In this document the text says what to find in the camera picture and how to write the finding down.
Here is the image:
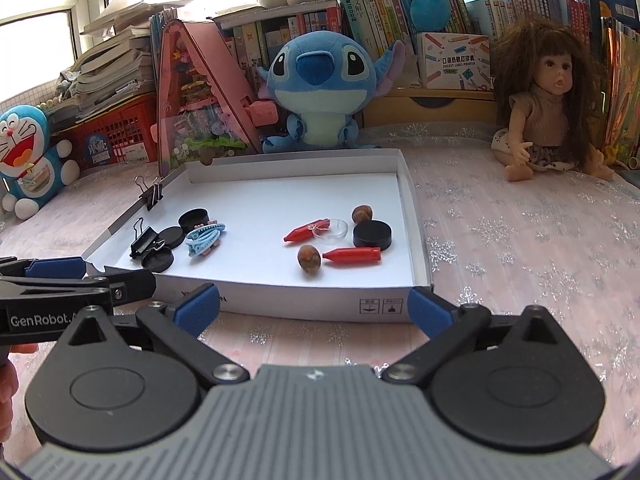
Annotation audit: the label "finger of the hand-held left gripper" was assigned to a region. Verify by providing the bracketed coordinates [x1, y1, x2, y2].
[0, 269, 157, 306]
[0, 256, 87, 281]

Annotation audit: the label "large red plastic basket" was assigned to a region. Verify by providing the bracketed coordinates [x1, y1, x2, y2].
[52, 95, 158, 171]

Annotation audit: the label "blue cat plush toy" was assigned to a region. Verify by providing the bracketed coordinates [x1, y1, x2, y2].
[0, 105, 81, 220]

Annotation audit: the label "stack of books and papers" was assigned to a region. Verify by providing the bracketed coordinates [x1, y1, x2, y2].
[50, 0, 166, 121]

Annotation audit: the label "white printed carton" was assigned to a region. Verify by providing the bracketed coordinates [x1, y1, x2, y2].
[416, 32, 493, 92]

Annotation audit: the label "red cone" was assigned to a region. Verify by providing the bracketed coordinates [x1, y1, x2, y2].
[283, 219, 331, 243]
[321, 246, 382, 264]

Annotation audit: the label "light blue hair clip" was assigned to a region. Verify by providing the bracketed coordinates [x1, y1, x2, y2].
[186, 230, 221, 257]

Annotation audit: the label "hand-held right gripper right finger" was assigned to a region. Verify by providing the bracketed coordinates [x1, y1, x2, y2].
[382, 287, 563, 386]

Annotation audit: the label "row of white blue books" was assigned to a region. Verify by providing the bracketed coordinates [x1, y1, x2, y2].
[465, 0, 608, 61]

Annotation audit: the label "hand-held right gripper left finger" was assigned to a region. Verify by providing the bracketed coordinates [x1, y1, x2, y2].
[65, 282, 251, 386]

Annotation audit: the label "person's left hand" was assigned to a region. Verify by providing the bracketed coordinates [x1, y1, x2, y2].
[0, 344, 41, 446]

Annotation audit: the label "pink triangular toy house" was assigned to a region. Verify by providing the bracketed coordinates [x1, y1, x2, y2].
[150, 20, 276, 176]

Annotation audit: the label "thick black disc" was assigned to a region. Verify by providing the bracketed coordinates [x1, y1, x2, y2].
[352, 220, 393, 251]

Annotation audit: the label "small black binder clip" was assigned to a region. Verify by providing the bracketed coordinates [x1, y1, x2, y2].
[135, 176, 165, 211]

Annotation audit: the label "blue round tag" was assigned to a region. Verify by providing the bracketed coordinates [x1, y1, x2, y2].
[82, 132, 113, 167]

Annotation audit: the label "wooden drawer box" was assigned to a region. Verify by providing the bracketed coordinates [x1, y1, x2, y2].
[362, 85, 501, 128]

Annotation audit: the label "pink snowflake tablecloth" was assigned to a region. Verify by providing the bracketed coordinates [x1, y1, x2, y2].
[0, 120, 640, 461]

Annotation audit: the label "brown haired doll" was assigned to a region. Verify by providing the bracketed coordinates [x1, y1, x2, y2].
[487, 17, 618, 183]

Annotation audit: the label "golden foil books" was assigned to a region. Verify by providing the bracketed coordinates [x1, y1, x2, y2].
[602, 17, 640, 171]

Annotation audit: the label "row of colourful upright books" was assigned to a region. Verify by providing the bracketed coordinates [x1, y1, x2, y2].
[215, 0, 471, 91]

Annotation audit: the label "white cardboard box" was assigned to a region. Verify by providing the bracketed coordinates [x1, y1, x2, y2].
[82, 147, 433, 323]

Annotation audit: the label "black round lid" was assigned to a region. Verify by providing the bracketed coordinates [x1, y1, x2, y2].
[141, 247, 175, 273]
[178, 208, 211, 233]
[157, 226, 185, 249]

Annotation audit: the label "blue upright books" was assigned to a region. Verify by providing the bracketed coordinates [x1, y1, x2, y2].
[149, 7, 177, 91]

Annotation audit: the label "large black binder clip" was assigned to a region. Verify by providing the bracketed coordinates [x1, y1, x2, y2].
[130, 217, 168, 259]

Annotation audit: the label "blue alien plush toy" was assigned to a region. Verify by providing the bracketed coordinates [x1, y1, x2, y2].
[255, 30, 406, 155]

